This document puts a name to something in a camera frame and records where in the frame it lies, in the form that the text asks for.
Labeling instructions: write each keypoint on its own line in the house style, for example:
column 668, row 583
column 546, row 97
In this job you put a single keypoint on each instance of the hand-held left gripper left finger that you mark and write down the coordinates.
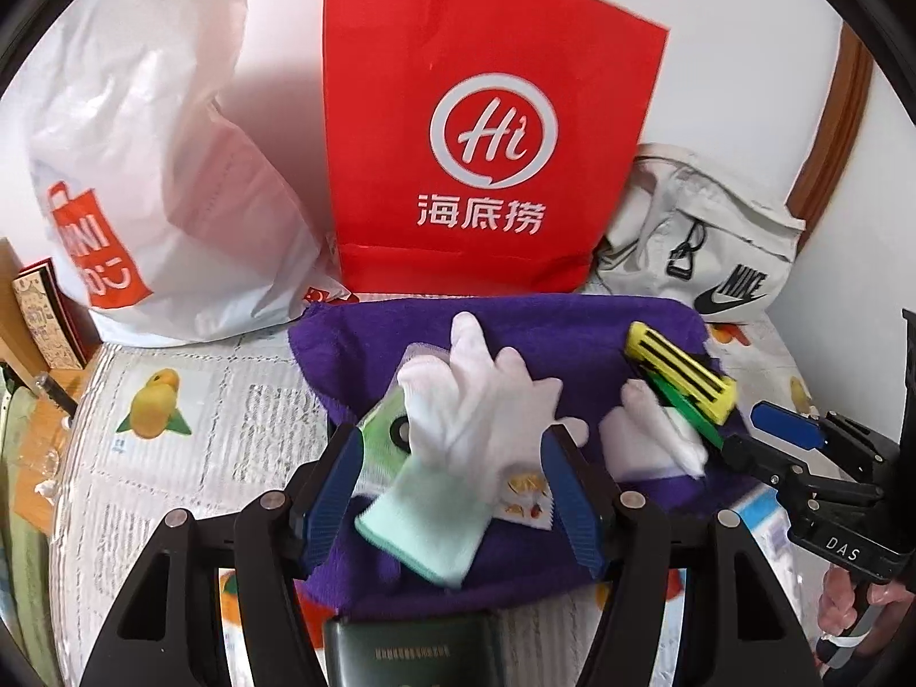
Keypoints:
column 336, row 494

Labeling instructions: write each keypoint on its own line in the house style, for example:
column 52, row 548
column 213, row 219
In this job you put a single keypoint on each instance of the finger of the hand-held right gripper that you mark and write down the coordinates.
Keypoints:
column 783, row 419
column 766, row 461

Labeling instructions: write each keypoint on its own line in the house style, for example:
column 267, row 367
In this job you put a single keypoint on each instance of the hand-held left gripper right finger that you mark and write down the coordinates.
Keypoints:
column 572, row 508

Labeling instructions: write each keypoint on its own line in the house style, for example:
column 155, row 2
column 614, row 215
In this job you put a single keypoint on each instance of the fruit print wipes packet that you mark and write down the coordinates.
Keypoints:
column 526, row 501

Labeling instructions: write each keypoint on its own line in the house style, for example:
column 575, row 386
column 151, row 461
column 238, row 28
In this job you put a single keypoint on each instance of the clear plastic bag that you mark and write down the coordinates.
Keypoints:
column 383, row 436

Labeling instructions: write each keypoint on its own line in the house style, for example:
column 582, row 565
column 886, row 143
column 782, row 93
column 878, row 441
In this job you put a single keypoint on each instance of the green snack packet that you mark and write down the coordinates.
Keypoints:
column 694, row 419

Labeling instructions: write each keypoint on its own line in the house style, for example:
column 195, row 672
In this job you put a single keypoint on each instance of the white glove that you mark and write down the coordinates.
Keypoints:
column 472, row 401
column 644, row 429

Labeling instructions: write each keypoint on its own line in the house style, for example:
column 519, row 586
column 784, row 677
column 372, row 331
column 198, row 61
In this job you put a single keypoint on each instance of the yellow pouch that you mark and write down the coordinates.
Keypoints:
column 687, row 372

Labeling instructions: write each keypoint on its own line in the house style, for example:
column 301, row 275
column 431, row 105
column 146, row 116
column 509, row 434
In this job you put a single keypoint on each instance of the person's right hand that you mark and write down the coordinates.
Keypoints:
column 837, row 601

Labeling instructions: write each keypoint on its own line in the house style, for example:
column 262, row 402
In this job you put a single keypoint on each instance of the blue tissue box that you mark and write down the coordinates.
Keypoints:
column 762, row 522

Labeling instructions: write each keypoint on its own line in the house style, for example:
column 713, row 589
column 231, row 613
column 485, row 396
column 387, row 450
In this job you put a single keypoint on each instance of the fruit print tablecloth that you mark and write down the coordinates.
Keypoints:
column 215, row 408

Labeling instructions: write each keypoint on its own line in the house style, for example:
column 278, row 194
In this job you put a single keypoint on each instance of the dark green tin box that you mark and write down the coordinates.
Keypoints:
column 408, row 651

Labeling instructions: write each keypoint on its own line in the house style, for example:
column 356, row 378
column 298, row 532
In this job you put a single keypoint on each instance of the purple towel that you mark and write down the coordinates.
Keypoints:
column 544, row 336

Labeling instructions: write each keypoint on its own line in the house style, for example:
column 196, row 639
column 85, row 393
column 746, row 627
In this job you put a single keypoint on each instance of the grey waist bag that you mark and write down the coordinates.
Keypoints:
column 715, row 193

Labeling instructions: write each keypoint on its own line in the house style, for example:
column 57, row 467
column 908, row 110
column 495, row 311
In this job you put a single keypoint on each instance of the glass ornament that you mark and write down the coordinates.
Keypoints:
column 39, row 469

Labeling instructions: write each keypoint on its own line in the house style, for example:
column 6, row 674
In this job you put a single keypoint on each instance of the dark small bottle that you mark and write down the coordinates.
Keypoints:
column 54, row 393

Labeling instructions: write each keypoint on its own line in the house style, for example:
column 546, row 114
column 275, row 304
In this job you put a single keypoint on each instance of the wooden nightstand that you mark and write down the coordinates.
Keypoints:
column 36, row 508

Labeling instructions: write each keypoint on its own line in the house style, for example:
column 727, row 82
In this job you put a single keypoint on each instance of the patterned book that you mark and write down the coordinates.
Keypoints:
column 43, row 315

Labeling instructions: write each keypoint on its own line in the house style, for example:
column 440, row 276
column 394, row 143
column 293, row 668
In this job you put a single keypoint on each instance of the red paper bag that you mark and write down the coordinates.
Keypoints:
column 386, row 121

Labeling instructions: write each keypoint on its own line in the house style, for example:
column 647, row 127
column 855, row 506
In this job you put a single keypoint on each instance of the wooden headboard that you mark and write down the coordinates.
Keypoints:
column 11, row 300

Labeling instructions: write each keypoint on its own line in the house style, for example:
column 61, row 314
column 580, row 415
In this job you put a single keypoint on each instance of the white plastic shopping bag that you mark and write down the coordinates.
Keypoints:
column 143, row 157

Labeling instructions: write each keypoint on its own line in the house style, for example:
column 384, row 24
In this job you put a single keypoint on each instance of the wooden door frame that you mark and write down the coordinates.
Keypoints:
column 837, row 121

